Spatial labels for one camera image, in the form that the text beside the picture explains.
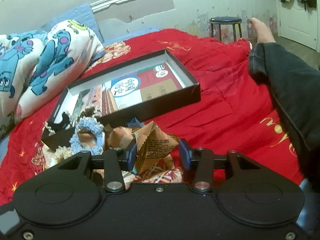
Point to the blue knitted scrunchie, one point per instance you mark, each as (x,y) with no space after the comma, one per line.
(88,135)

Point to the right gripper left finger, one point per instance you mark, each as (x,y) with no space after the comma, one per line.
(117,160)

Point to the cartoon monster print duvet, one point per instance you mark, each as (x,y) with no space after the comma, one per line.
(37,65)

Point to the brown paper packet with text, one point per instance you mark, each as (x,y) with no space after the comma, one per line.
(152,146)

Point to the round blue stool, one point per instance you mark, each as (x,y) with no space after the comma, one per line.
(225,26)

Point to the red bedspread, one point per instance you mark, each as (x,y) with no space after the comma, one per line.
(234,112)

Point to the dark jeans leg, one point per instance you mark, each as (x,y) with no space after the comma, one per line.
(295,88)

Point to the black white scrunchie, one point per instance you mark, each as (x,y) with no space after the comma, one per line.
(53,127)

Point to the blue pillow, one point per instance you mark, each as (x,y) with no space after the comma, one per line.
(82,14)

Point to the orange brown paper packet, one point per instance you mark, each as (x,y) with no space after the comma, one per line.
(119,137)

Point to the beige brown scrunchie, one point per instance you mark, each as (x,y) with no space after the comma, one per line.
(89,112)

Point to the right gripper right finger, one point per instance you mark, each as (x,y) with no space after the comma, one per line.
(200,160)

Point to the black cardboard box lid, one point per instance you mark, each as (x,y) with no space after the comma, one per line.
(190,93)

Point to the white door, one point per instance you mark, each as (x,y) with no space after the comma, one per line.
(297,24)

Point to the bare foot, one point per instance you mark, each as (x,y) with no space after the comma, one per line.
(264,34)

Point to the blue binder clip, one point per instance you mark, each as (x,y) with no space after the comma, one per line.
(135,123)

